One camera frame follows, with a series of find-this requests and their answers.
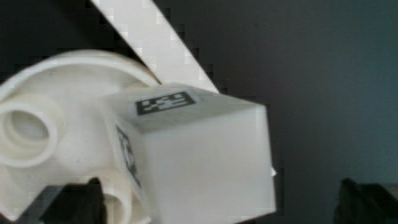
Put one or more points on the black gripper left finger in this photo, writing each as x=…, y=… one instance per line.
x=68, y=204

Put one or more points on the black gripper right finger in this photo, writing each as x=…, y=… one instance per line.
x=366, y=203

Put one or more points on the white round stool seat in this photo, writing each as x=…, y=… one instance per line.
x=61, y=142

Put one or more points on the white stool leg with tag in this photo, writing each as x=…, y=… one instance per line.
x=192, y=150

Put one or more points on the white right fence bar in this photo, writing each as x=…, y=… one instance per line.
x=148, y=33

